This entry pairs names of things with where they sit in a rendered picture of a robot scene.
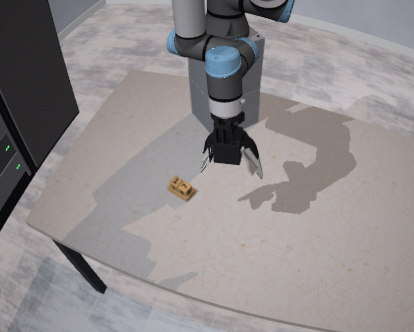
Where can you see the tan wooden cube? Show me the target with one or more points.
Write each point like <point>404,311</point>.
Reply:
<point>175,182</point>
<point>185,188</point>

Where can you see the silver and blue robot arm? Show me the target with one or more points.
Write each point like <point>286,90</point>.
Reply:
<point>225,65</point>

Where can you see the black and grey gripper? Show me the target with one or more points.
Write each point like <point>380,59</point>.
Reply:
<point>223,152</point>

